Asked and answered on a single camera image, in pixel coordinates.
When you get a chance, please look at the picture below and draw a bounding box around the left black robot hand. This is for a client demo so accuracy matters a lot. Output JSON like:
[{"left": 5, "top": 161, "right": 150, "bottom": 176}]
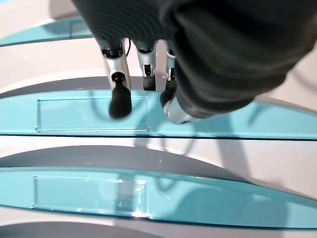
[{"left": 71, "top": 0, "right": 317, "bottom": 124}]

